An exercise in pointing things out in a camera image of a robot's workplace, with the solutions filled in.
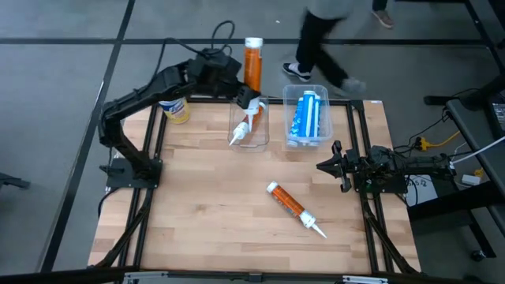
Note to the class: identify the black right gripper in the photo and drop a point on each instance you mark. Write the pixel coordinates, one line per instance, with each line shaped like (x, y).
(355, 165)

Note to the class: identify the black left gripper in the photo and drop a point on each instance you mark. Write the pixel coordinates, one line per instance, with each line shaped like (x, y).
(215, 75)

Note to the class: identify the orange Gorilla sealant tube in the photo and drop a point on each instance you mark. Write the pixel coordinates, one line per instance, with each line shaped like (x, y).
(253, 67)
(288, 201)
(259, 118)

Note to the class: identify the shallow clear plastic tray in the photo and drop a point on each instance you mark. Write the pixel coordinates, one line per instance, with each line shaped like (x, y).
(258, 143)

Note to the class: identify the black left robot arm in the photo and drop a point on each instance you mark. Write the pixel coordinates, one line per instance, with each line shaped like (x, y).
(165, 83)

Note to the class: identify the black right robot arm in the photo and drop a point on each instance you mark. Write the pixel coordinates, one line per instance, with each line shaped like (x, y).
(414, 163)

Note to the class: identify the Lysol wipes canister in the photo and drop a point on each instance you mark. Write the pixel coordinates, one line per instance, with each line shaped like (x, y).
(175, 112)

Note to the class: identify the deep clear plastic bin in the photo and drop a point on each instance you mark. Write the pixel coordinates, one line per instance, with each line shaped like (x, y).
(289, 91)

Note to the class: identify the person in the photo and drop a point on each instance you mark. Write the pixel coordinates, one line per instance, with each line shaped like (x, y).
(382, 17)
(311, 43)

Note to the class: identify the yellow extension plug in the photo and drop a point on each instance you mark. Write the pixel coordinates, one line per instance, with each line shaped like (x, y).
(424, 144)

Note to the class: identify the white paper sheet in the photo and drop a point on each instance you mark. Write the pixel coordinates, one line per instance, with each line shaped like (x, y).
(426, 193)

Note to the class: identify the white power adapter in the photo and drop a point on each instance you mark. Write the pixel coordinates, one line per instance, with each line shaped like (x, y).
(470, 180)

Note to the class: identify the black side desk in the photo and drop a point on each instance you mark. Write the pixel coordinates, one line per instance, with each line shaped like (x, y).
(473, 130)

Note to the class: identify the black caster wheel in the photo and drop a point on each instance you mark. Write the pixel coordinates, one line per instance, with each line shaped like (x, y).
(478, 255)

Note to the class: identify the black chair base leg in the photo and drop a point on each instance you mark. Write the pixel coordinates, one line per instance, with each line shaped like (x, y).
(12, 180)

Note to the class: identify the silver aluminium bracket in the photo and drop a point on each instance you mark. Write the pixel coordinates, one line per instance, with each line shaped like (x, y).
(365, 280)
(146, 277)

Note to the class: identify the black aluminium table frame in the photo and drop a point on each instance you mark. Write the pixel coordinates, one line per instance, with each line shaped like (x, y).
(205, 275)

